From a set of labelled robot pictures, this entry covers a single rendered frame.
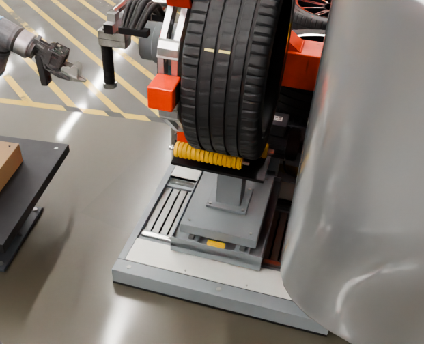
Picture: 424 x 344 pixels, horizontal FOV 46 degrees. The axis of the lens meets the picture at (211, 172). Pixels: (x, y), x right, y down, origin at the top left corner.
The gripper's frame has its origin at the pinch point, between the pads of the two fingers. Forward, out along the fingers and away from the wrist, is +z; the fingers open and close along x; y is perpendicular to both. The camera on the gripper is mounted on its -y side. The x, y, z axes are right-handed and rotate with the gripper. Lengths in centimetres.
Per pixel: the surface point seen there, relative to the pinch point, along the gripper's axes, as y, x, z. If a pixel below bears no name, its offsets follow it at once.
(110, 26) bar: 33.6, -15.8, 4.3
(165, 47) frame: 41, -23, 21
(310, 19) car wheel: 17, 135, 81
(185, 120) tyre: 26, -28, 36
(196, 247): -29, -19, 66
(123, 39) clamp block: 31.3, -14.3, 8.9
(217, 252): -26, -20, 74
